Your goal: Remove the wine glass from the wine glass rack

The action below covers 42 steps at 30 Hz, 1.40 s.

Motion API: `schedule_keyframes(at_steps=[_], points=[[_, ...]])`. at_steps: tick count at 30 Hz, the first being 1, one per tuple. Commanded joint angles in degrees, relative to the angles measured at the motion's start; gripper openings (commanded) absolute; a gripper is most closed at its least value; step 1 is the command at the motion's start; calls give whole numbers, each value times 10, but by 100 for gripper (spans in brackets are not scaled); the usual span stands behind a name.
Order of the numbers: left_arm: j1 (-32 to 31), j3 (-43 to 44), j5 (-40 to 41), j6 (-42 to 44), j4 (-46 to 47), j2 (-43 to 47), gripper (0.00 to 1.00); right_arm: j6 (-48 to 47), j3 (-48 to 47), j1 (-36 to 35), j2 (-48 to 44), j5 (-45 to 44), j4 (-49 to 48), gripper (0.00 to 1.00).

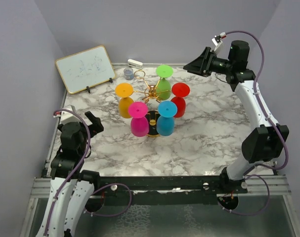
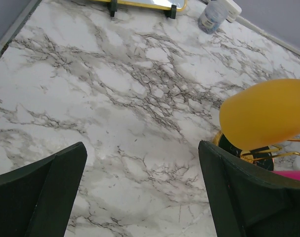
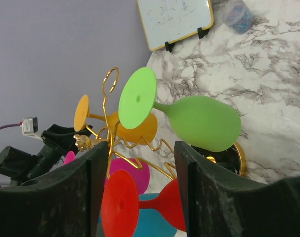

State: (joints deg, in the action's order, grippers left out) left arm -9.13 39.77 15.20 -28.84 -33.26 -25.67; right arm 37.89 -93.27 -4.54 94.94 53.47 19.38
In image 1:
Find white eraser block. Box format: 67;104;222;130
127;59;143;70

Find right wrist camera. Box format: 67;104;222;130
212;32;226;54

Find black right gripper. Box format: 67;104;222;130
184;47;233;78

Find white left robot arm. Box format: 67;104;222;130
37;109;104;237

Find red wine glass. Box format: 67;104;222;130
171;82;190;118

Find gold wine glass rack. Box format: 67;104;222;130
133;70;171;138

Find blue wine glass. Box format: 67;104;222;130
156;101;177;136

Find pink wine glass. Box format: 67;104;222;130
128;102;149;137

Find orange wine glass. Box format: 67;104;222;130
115;82;134;119

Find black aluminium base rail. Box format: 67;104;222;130
32;160;291;205

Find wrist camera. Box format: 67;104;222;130
53;105;79;125
212;32;226;54

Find green wine glass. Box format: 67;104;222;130
156;65;173;101

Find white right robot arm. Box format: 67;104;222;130
183;39;289;193

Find small clear plastic jar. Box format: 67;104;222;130
124;68;134;80

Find gold framed whiteboard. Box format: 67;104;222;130
55;45;116;94

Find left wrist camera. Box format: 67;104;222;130
53;105;79;125

